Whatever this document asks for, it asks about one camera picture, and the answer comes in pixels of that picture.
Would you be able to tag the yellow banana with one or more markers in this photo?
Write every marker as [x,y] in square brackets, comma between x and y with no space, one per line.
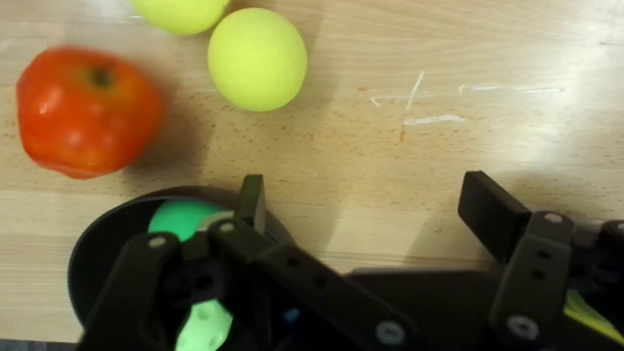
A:
[578,308]

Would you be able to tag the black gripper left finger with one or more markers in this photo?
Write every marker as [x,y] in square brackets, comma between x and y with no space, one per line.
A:
[251,204]

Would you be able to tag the yellow ball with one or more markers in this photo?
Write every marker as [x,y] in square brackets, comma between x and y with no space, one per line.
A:
[259,58]
[183,15]

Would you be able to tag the black bowl right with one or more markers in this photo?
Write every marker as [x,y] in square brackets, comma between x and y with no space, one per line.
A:
[99,245]

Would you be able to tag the red orange apple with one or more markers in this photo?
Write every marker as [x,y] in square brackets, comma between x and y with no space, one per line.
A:
[85,113]

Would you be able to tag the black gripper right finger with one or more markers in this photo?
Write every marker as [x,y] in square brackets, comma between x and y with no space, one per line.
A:
[508,228]

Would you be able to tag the light green dimpled ball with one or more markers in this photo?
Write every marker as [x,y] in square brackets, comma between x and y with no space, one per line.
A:
[206,327]

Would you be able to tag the green smooth ball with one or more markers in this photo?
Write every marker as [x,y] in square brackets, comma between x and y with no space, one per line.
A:
[183,216]

